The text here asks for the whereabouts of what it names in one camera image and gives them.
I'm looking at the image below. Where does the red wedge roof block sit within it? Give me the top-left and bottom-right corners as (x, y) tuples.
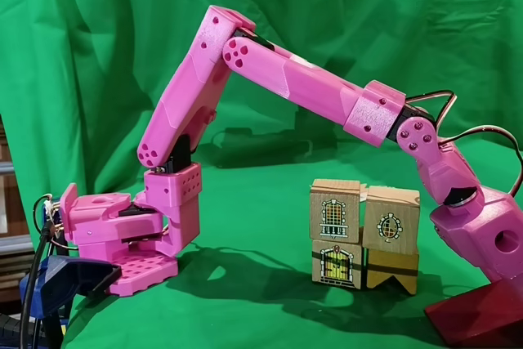
(423, 279), (523, 347)

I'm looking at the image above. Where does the wooden block with oval window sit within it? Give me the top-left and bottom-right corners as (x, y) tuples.
(361, 186), (422, 250)

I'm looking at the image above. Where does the yellow notched wooden block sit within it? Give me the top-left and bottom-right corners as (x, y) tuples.
(363, 244), (420, 296)

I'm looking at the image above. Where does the wooden block with door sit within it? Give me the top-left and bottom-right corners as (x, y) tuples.
(311, 238), (364, 288)

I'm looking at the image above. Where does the wooden block with balcony window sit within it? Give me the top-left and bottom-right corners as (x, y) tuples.
(309, 178), (363, 243)

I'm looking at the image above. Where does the green cloth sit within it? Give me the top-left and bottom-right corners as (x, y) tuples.
(0, 0), (523, 349)

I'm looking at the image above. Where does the blue and black table clamp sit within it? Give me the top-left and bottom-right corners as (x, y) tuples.
(19, 254), (123, 349)

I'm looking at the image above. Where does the blue controller board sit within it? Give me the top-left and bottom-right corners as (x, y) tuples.
(42, 197), (66, 242)

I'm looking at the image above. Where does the wooden shelf unit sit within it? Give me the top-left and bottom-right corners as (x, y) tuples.
(0, 114), (34, 317)

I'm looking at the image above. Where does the black ribbed tyre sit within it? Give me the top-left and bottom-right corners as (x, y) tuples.
(0, 311), (25, 349)

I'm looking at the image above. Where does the gripper servo cable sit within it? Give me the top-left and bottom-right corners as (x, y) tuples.
(439, 126), (523, 199)

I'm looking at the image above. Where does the wrist servo cable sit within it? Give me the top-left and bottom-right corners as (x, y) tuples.
(404, 89), (457, 129)

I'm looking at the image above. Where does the black power cable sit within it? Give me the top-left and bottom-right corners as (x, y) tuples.
(20, 221), (56, 349)

